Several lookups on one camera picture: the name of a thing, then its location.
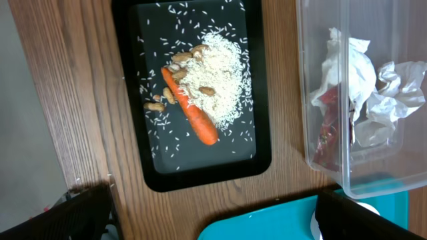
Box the clear plastic bin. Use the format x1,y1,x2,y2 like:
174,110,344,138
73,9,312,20
296,1,426,199

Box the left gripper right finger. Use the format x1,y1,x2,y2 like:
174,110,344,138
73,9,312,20
315,190,424,240

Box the red snack wrapper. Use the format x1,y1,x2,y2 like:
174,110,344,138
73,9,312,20
313,83,342,172

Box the teal serving tray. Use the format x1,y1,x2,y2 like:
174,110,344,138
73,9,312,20
198,191,409,240

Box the pink bowl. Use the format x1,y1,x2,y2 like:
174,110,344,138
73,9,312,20
310,201,380,240

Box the black plastic tray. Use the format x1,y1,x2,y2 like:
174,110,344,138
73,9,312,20
112,1,272,192

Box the orange carrot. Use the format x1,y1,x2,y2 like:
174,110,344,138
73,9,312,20
161,67,218,145

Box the rice and food scraps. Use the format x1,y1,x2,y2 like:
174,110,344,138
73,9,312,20
129,1,256,173

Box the white napkin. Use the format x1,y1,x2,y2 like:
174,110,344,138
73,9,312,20
310,28,426,147

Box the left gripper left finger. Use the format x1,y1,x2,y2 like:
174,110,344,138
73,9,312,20
1,184,115,240

